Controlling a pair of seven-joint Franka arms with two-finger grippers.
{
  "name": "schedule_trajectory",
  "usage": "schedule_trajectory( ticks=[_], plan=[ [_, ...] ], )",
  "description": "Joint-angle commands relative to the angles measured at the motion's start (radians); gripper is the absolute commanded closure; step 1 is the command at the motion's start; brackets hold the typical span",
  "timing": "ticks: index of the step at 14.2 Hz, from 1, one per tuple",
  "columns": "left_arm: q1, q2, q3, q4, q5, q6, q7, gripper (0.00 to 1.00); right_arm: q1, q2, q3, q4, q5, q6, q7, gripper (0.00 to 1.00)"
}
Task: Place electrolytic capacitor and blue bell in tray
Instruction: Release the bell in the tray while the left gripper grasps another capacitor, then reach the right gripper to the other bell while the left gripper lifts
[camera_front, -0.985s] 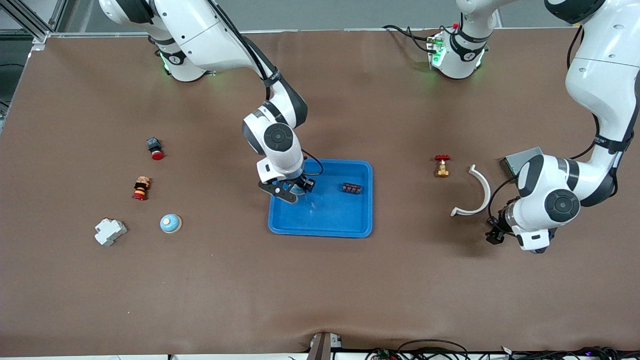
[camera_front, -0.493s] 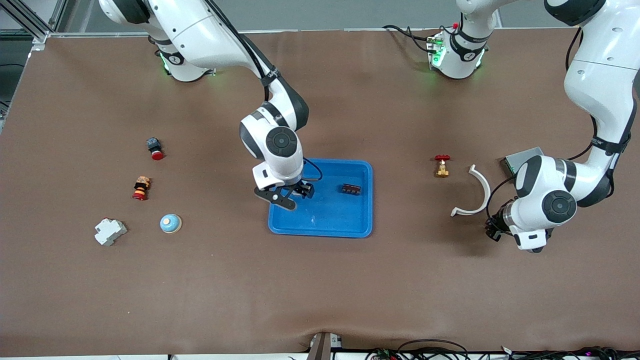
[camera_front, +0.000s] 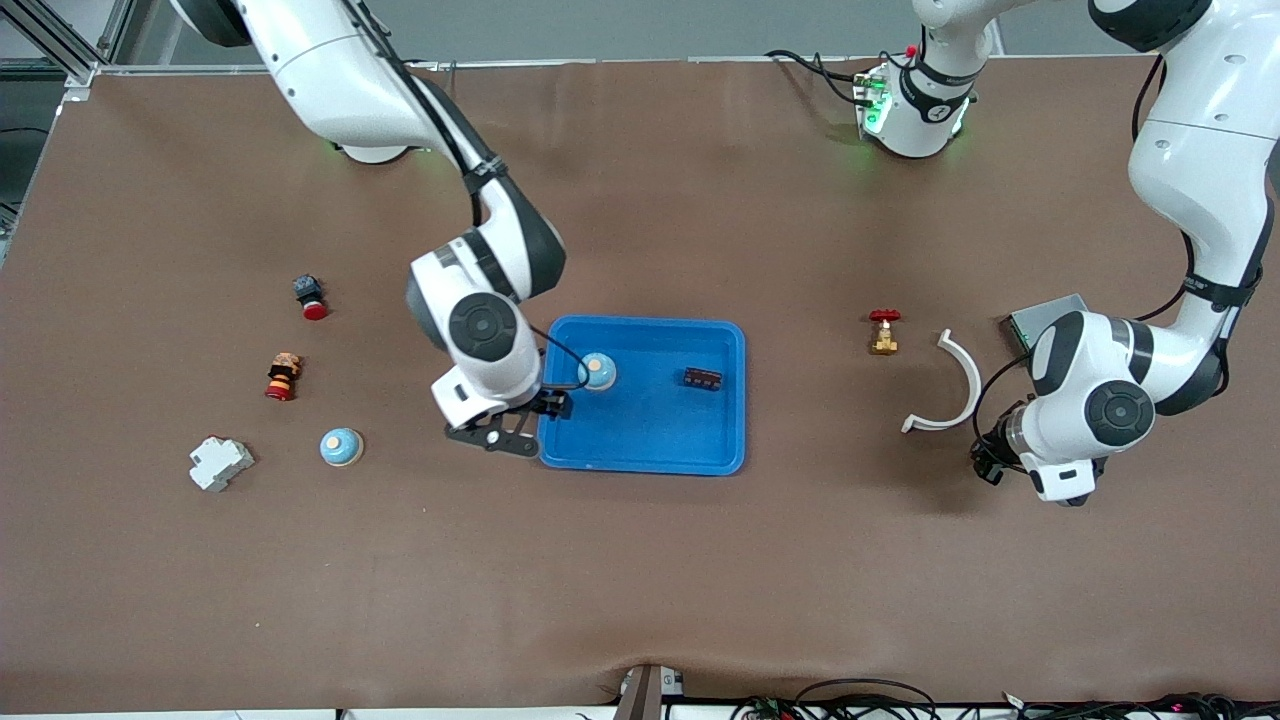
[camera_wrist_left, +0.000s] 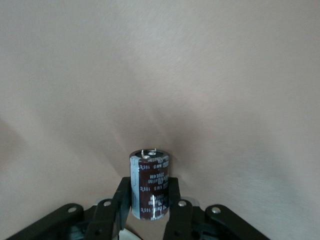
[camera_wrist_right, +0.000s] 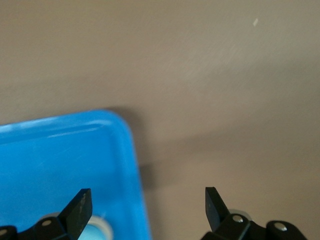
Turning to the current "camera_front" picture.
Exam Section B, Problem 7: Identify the white circuit breaker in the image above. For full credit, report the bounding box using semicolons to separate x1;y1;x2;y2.
188;436;256;493

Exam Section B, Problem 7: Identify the red emergency stop orange switch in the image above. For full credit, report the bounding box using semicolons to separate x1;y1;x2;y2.
264;352;304;403

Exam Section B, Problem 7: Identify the black cable loop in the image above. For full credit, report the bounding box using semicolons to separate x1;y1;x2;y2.
795;678;941;720

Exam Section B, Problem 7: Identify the grey metal table bracket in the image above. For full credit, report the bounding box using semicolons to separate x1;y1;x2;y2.
612;663;685;720

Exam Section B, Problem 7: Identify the aluminium frame strut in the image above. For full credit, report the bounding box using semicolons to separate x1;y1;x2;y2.
0;0;136;89

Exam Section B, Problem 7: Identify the brown table mat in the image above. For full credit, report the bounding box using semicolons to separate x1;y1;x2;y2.
0;55;1280;713

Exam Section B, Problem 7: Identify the coloured wire bundle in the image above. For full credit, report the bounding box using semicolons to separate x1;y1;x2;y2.
730;693;801;720

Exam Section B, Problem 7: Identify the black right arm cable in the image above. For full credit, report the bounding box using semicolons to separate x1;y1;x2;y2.
340;0;593;393

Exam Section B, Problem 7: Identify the grey metal box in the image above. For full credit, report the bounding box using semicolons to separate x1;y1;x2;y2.
1003;293;1091;351

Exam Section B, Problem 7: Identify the white curved plastic clamp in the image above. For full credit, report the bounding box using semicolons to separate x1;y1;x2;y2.
900;329;983;435

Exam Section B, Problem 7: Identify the black cable bundle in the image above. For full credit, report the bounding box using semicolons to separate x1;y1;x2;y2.
1000;690;1280;720

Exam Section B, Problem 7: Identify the blue plastic tray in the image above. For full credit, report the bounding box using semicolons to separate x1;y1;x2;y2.
536;315;747;477

